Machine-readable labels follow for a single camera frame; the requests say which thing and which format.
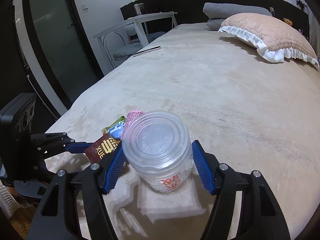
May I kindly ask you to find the black camera box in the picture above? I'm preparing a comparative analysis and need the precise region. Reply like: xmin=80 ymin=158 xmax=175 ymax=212
xmin=1 ymin=93 xmax=36 ymax=158

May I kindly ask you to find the small teddy bear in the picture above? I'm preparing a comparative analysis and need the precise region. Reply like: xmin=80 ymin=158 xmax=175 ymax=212
xmin=283 ymin=18 xmax=293 ymax=27

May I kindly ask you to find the beige bed blanket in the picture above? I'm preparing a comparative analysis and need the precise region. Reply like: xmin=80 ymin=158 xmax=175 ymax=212
xmin=47 ymin=23 xmax=319 ymax=239

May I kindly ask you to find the pink small box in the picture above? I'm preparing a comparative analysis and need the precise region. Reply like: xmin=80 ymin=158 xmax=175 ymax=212
xmin=121 ymin=111 xmax=144 ymax=138

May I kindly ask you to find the black figurine on headboard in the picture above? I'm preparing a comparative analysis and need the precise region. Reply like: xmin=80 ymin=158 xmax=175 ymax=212
xmin=296 ymin=0 xmax=308 ymax=11

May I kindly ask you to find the black headboard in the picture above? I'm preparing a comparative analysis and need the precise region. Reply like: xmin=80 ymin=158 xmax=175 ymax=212
xmin=120 ymin=0 xmax=310 ymax=37

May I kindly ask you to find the green red snack wrapper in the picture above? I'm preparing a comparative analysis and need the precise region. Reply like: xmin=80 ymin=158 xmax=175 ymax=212
xmin=101 ymin=116 xmax=126 ymax=140

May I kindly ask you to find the pink frilled pillow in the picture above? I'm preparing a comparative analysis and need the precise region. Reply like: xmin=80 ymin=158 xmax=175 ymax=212
xmin=219 ymin=12 xmax=319 ymax=68

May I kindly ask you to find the grey folded blanket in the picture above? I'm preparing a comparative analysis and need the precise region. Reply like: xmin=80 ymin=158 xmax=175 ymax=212
xmin=203 ymin=3 xmax=272 ymax=31

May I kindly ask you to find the clear plastic lidded container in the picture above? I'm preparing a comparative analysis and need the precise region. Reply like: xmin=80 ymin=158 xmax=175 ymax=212
xmin=121 ymin=111 xmax=193 ymax=193

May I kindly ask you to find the black smartphone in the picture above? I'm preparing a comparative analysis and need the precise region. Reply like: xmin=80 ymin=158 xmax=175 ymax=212
xmin=133 ymin=46 xmax=161 ymax=57

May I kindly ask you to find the dark red XUE package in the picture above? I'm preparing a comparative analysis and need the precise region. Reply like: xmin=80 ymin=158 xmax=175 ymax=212
xmin=84 ymin=134 xmax=121 ymax=164

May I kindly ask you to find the dark glass door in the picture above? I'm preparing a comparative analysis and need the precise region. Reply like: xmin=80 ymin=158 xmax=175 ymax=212
xmin=13 ymin=0 xmax=104 ymax=118

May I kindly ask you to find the grey cushioned chair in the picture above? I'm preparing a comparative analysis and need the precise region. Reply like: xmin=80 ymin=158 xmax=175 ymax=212
xmin=103 ymin=24 xmax=166 ymax=63

